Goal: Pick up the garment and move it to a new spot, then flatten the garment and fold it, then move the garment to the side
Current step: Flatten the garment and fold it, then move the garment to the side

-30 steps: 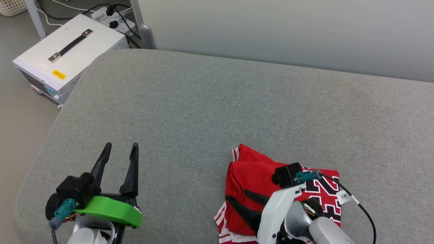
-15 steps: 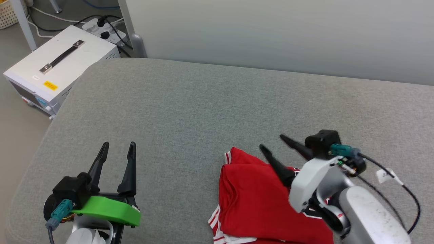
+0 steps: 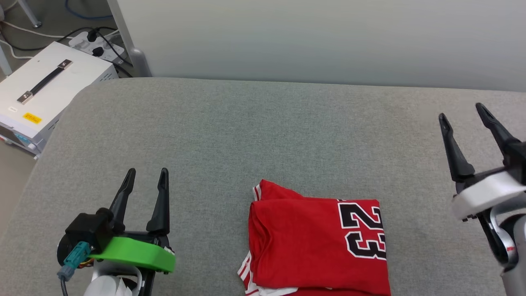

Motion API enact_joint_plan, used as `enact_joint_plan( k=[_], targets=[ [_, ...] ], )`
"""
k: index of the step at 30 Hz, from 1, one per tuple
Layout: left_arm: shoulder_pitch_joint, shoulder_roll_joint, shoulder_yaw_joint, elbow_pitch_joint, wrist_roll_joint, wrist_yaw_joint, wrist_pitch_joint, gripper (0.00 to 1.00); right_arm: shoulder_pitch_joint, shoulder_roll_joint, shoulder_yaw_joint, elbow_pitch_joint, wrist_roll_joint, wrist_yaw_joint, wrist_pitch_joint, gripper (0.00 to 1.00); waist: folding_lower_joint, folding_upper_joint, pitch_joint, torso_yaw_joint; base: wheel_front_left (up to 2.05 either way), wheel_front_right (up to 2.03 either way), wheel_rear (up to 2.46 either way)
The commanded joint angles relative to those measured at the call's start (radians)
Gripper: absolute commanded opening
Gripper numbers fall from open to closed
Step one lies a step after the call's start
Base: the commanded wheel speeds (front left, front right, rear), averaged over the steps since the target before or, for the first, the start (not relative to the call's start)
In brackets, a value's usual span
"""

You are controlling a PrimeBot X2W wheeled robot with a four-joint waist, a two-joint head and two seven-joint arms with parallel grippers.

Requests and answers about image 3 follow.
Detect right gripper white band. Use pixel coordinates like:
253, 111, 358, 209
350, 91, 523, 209
438, 102, 526, 223

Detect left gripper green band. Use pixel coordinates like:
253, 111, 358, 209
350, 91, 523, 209
87, 167, 177, 296

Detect red basketball jersey white sleeves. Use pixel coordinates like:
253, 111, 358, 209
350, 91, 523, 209
237, 179, 392, 296

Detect white power supply box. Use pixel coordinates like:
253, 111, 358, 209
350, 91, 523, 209
0, 41, 120, 160

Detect grey metal table leg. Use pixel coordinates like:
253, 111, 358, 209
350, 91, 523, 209
106, 0, 153, 78

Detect white power strip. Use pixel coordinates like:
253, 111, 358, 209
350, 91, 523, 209
67, 30, 126, 65

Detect thin grey metal leg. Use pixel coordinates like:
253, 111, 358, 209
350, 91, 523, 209
16, 0, 42, 29

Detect black power cord with plug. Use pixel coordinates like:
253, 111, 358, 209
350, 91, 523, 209
0, 25, 134, 79

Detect blue floor cable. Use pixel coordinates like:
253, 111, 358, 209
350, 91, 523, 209
63, 0, 115, 21

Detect white floor cable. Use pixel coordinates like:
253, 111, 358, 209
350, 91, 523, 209
0, 20, 76, 60

